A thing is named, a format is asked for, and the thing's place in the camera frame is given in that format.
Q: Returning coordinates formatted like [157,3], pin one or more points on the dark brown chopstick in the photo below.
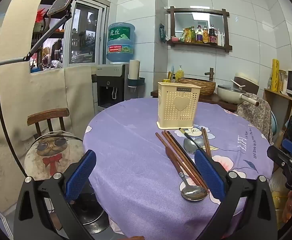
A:
[172,135]

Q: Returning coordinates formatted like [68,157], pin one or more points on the green hanging packet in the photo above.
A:
[162,32]

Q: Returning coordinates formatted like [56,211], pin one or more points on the yellow green packet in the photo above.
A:
[185,36]

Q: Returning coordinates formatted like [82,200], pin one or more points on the dark round metal base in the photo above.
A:
[93,215]

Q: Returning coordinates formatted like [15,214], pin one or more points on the wooden chair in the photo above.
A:
[48,115]

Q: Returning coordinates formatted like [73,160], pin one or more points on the blue water bottle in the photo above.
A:
[121,42]

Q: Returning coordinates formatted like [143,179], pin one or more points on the pink sponge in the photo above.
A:
[174,39]

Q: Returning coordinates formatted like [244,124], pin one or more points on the wooden wall shelf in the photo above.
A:
[198,45]

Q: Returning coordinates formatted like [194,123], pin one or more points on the yellow plastic bag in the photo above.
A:
[278,195]

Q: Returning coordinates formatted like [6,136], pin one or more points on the purple label bottle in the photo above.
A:
[199,36]

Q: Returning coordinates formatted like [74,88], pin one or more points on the wooden shelf rack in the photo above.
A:
[280,105]

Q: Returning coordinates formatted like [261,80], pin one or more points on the paper towel roll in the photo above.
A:
[134,68]

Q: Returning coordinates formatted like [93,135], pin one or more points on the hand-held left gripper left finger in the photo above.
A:
[82,172]

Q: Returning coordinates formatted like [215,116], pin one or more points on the yellow roll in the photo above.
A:
[275,75]

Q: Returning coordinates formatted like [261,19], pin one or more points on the beige cloth cover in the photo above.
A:
[16,85]

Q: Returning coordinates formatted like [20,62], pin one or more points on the cream perforated plastic utensil holder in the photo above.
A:
[178,110]

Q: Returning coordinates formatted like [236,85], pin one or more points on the smartphone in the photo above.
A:
[63,0]

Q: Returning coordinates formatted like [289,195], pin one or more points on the cream and brown rice cooker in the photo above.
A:
[248,80]

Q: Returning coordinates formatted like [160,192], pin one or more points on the yellow soap dispenser bottle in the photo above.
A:
[179,75]

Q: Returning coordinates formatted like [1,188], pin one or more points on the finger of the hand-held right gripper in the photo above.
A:
[285,162]
[291,147]

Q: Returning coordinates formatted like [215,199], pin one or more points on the purple floral tablecloth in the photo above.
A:
[136,142]

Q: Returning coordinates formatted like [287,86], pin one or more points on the white squeeze bottle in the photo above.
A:
[219,38]

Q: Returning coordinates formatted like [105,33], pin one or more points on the cream pan with lid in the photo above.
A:
[227,93]

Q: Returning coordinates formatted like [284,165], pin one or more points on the floral cloth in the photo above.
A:
[257,117]

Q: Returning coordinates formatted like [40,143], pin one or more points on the woven pattern basin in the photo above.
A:
[207,86]

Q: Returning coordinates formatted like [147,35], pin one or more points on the bronze faucet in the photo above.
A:
[210,73]

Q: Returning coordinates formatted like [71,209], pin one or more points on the brown wooden chopstick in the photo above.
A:
[158,135]
[164,135]
[167,134]
[203,137]
[207,137]

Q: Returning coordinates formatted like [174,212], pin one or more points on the dark teal roll holder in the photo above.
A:
[137,81]

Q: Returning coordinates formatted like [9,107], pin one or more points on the white rice paddle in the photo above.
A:
[237,83]

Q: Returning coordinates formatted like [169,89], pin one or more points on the silver metal spoon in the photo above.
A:
[189,147]

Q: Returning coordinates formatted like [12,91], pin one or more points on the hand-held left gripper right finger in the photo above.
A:
[208,172]

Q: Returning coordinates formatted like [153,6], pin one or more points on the amber sauce bottle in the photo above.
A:
[205,36]

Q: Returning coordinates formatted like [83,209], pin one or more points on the black chopstick with gold band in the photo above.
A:
[188,137]

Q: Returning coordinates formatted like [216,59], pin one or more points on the aluminium frame window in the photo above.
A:
[83,35]

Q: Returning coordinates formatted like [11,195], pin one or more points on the dark soy sauce bottle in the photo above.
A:
[212,36]

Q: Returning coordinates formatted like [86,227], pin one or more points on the water dispenser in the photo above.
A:
[108,85]

